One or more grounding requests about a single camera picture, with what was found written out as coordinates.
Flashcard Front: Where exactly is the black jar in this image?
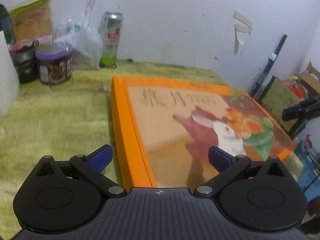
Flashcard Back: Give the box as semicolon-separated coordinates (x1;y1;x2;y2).
9;40;39;83

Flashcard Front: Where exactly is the wall tape strip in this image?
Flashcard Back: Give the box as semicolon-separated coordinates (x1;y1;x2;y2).
234;34;247;54
234;24;252;34
233;10;253;24

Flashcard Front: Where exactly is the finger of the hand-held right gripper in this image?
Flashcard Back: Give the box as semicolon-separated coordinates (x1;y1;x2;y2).
282;97;320;139

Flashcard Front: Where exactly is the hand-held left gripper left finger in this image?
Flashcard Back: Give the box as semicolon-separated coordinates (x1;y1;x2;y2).
37;144;125;198

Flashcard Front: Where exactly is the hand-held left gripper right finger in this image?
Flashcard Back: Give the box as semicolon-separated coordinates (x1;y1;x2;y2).
195;146;283;198

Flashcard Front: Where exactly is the small side table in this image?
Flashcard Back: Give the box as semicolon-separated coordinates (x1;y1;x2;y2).
260;76;304;133

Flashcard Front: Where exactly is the white carton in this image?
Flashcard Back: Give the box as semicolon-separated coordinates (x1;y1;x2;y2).
0;30;20;117

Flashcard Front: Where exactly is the dark green bottle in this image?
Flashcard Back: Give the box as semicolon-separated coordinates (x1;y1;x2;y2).
0;4;16;44

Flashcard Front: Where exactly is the clear plastic bag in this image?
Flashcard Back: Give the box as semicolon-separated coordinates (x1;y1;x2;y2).
54;0;103;70

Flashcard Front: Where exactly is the orange box lid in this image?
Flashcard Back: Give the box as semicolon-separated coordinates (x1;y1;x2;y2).
111;76;297;188

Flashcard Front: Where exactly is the red plastic bag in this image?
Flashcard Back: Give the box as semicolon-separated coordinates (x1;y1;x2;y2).
284;79;308;99

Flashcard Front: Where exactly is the green beer can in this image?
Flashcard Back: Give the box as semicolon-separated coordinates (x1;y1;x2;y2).
99;11;124;68

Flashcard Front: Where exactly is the jar with purple lid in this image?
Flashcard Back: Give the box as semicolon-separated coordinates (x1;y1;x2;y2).
35;42;74;85

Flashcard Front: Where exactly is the cardboard box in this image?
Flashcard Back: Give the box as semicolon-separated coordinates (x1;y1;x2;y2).
299;61;320;98

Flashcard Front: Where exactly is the yellow snack packet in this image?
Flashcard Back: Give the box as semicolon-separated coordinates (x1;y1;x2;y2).
7;0;54;43

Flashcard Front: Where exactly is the black stick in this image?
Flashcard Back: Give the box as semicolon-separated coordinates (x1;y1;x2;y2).
249;34;288;98

